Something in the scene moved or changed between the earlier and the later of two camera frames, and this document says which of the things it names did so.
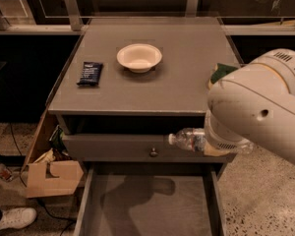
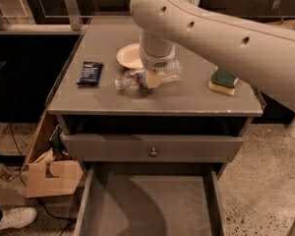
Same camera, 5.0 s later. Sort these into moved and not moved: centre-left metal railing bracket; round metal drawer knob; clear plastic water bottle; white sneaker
Moved: clear plastic water bottle
Not moved: centre-left metal railing bracket; round metal drawer knob; white sneaker
